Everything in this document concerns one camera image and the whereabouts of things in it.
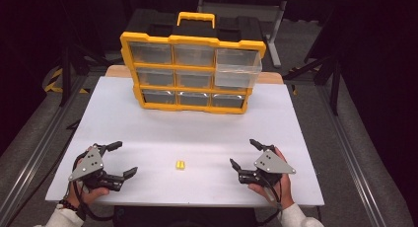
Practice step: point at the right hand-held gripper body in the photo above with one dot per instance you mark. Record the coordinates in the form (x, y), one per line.
(272, 164)

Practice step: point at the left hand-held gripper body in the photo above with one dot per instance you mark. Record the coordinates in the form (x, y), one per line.
(86, 166)

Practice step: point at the person's left hand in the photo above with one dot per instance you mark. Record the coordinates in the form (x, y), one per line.
(87, 195)

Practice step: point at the person's right hand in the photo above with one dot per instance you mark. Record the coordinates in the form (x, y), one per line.
(286, 190)

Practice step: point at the small yellow block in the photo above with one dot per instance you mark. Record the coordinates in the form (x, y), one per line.
(180, 165)

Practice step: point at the clear plastic drawer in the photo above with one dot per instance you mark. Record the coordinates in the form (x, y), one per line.
(238, 70)

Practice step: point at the grid of small clear bins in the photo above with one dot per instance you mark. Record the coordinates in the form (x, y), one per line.
(156, 77)

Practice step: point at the black metal stand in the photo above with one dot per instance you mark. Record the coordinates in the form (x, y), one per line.
(334, 85)
(67, 74)

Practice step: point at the yellow and black hazard tape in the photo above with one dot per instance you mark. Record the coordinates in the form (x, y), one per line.
(52, 84)

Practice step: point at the yellow and black organizer cabinet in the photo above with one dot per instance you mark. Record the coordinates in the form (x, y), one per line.
(194, 40)

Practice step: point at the aluminium rail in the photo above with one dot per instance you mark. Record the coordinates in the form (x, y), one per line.
(356, 164)
(36, 161)

